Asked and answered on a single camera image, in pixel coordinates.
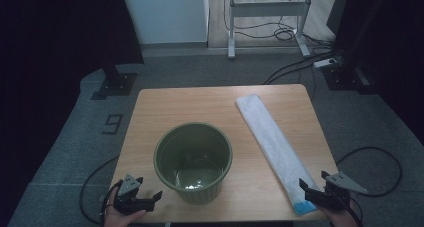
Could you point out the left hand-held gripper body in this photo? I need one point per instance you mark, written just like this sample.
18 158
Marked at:
128 202

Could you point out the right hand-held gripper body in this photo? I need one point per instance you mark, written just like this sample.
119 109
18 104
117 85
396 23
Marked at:
333 198

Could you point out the green plastic bin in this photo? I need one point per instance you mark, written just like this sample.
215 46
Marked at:
173 160

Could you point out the white bag with blue band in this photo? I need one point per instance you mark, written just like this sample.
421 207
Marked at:
270 137

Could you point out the person's left hand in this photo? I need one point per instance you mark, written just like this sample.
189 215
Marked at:
116 219

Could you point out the person's right hand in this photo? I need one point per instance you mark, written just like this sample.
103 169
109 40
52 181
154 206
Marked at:
341 218

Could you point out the black stand base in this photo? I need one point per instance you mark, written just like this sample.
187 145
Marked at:
116 83
343 77

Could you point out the white power strip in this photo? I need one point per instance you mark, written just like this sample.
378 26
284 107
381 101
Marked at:
324 63

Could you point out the dark curtain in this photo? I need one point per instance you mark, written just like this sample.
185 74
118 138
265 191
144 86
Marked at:
50 53
393 37

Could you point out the white cabinet panel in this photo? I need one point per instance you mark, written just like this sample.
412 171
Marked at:
166 13

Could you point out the white metal desk frame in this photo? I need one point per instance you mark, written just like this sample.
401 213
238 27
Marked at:
266 8

